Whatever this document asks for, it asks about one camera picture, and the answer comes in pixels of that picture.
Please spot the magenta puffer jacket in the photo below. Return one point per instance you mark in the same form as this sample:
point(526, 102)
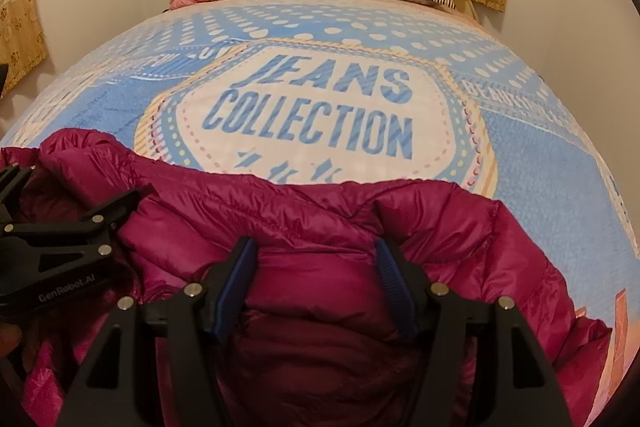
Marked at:
point(310, 217)

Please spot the blue and pink printed bedspread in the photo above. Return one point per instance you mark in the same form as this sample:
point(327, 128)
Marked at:
point(325, 107)

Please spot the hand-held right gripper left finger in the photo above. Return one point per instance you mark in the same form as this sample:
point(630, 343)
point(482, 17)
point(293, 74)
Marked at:
point(232, 287)

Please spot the long yellow floral curtain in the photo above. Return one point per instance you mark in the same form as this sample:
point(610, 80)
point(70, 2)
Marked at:
point(20, 27)

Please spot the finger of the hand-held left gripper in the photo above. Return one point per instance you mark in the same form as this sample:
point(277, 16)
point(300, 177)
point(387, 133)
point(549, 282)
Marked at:
point(12, 184)
point(75, 229)

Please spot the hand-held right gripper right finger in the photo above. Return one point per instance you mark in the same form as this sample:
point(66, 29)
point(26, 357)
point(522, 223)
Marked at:
point(397, 287)

